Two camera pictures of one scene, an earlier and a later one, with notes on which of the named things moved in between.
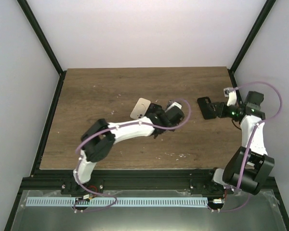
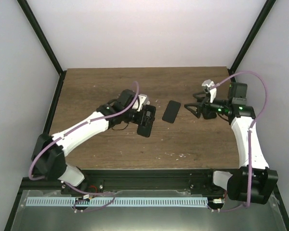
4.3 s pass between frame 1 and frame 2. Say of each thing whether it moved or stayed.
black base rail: stayed
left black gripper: moved
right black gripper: moved
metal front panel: stayed
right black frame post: stayed
